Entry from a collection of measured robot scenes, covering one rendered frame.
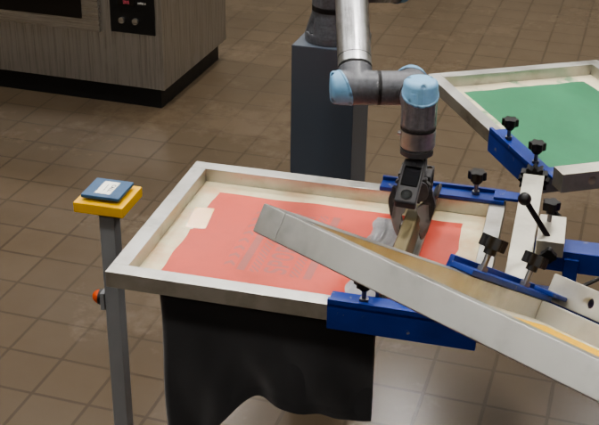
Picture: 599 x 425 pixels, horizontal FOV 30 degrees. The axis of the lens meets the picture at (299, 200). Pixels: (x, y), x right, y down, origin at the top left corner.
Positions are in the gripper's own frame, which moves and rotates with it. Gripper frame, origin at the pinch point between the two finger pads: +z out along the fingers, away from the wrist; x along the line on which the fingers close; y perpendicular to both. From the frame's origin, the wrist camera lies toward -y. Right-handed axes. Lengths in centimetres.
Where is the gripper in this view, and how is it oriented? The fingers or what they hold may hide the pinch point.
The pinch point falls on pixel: (409, 233)
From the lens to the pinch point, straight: 247.6
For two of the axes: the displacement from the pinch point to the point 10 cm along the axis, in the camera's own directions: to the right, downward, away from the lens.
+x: -9.7, -1.3, 2.2
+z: -0.1, 8.9, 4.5
